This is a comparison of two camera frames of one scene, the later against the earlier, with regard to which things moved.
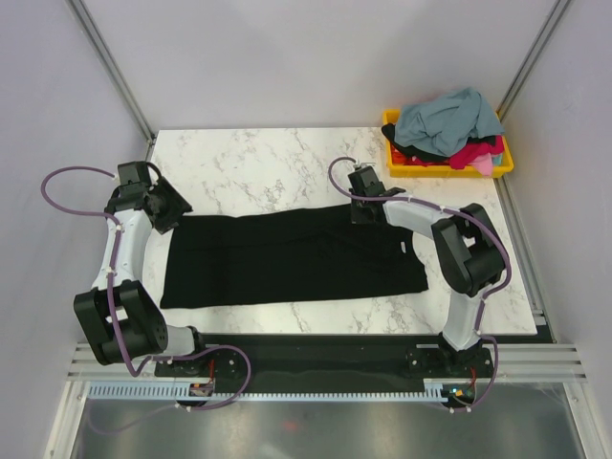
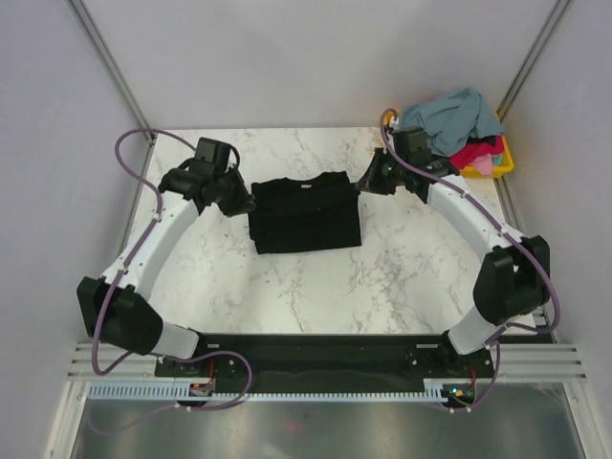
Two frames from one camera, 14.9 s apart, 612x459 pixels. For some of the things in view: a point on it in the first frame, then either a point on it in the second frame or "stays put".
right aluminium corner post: x=538 y=44 stays put
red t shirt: x=470 y=151 stays put
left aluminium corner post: x=93 y=28 stays put
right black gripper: x=358 y=218 → x=372 y=181
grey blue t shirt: x=440 y=125 stays put
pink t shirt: x=484 y=163 stays put
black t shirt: x=229 y=259 → x=312 y=212
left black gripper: x=178 y=207 → x=243 y=205
